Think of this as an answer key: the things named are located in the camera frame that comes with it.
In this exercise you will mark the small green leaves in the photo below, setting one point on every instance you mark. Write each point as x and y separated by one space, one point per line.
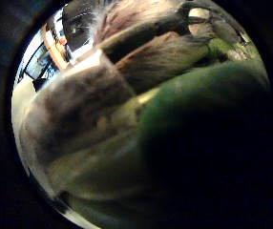
220 47

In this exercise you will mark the dark window panel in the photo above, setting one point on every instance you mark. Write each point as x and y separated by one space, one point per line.
77 27

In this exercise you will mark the orange framed shelf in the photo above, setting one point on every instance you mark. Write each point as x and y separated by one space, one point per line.
55 44

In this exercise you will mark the green artificial leaf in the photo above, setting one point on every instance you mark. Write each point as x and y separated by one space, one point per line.
206 82

